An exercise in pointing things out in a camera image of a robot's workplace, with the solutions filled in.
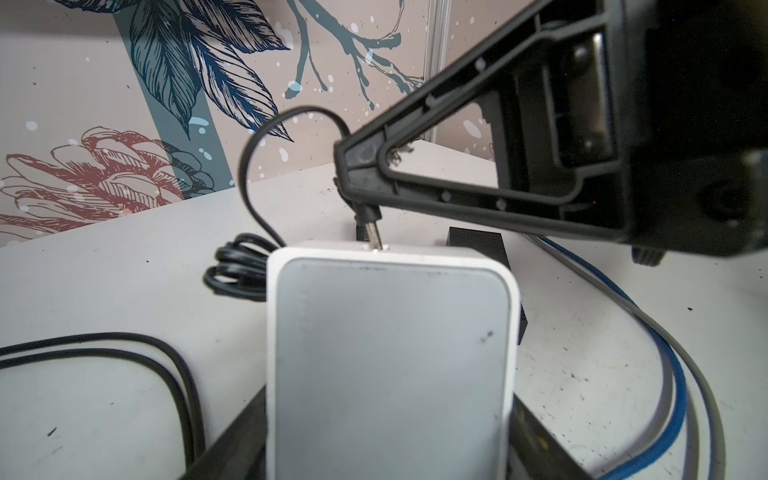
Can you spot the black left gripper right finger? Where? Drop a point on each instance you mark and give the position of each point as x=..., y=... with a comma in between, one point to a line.
x=534, y=453

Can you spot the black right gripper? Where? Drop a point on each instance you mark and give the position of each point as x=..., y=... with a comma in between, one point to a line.
x=671, y=154

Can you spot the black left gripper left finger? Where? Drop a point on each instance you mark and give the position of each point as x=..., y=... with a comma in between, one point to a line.
x=240, y=452

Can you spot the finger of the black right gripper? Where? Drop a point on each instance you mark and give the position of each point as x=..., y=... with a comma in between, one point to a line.
x=545, y=84

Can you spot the black power adapter with cable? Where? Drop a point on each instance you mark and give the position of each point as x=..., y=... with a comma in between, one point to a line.
x=241, y=271

